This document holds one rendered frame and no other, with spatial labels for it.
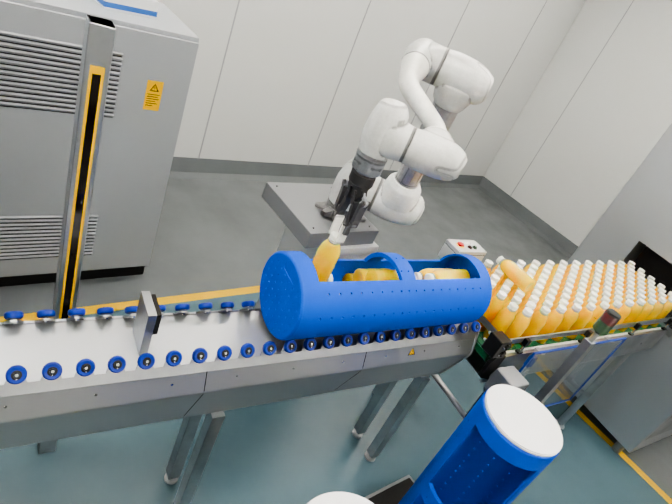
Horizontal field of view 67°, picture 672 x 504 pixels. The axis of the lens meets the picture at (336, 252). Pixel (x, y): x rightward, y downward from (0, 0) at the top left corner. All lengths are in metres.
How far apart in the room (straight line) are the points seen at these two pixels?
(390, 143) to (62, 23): 1.53
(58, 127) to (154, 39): 0.58
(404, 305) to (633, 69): 5.22
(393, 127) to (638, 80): 5.35
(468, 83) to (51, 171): 1.89
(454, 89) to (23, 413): 1.59
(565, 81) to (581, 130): 0.63
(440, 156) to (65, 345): 1.12
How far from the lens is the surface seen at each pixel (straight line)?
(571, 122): 6.79
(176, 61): 2.63
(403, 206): 2.14
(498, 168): 7.19
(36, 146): 2.66
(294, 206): 2.20
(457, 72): 1.86
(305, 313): 1.53
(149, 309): 1.48
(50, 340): 1.59
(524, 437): 1.79
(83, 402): 1.54
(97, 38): 1.43
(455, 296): 1.94
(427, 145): 1.38
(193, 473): 2.12
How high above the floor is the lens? 2.07
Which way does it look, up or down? 30 degrees down
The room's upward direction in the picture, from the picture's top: 25 degrees clockwise
